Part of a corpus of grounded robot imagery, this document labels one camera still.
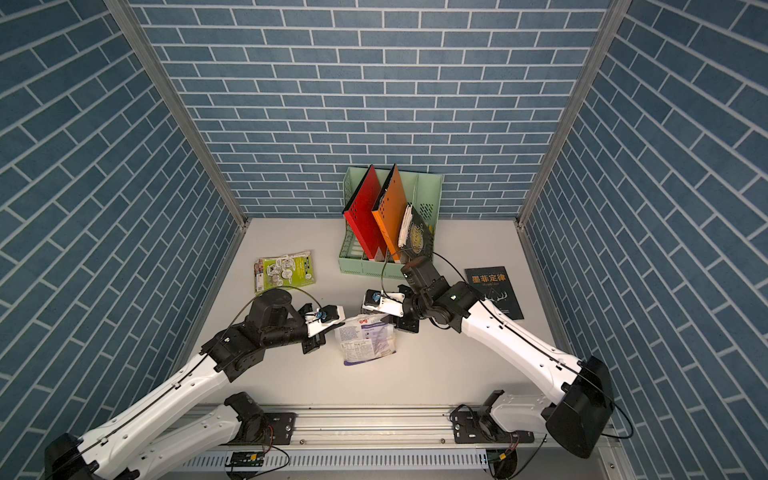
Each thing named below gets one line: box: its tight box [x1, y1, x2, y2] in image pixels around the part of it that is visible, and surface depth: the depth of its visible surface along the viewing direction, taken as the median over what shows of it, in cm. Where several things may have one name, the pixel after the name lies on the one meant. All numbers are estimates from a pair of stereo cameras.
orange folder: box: [372, 164, 408, 263], surface depth 91 cm
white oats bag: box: [334, 314, 397, 366], surface depth 77 cm
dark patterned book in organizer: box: [398, 202, 434, 264], surface depth 95 cm
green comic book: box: [254, 250, 315, 293], surface depth 104 cm
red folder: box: [342, 164, 387, 260], surface depth 88 cm
